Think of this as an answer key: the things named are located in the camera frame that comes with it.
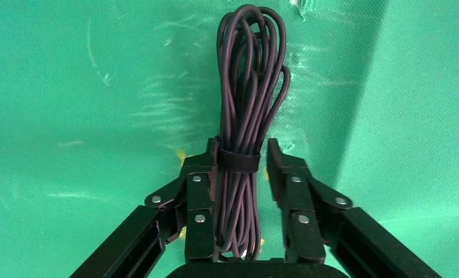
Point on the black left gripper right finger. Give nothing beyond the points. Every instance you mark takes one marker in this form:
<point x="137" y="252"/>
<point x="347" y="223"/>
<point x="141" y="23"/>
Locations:
<point x="296" y="199"/>

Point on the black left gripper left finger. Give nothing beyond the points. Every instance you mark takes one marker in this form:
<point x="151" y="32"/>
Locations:
<point x="198" y="199"/>

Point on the green table cloth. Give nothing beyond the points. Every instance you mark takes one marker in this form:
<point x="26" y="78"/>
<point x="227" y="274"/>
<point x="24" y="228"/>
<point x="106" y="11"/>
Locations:
<point x="60" y="115"/>

